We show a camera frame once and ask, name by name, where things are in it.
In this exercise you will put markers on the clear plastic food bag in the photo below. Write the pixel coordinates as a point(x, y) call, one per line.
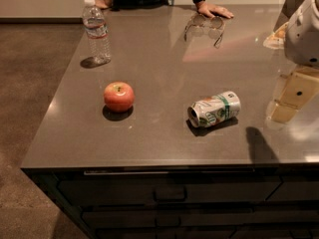
point(276, 40)

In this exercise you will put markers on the person's right hand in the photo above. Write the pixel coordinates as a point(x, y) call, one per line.
point(103, 4)

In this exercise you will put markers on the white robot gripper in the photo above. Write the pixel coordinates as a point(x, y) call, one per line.
point(304, 34)

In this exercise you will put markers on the round lens sunglasses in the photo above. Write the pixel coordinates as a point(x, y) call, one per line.
point(199, 25)

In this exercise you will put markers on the clear plastic water bottle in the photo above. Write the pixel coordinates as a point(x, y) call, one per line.
point(97, 32)

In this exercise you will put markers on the red apple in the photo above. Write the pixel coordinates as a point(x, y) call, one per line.
point(119, 97)

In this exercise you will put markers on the dark paper bag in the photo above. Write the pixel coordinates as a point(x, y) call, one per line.
point(288, 9)

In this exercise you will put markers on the person's left hand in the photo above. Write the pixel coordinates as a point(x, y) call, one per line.
point(212, 10)

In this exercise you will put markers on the crushed 7up soda can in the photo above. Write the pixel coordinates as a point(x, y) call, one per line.
point(214, 110)

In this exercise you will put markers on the dark drawer cabinet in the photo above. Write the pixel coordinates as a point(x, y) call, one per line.
point(250, 203)

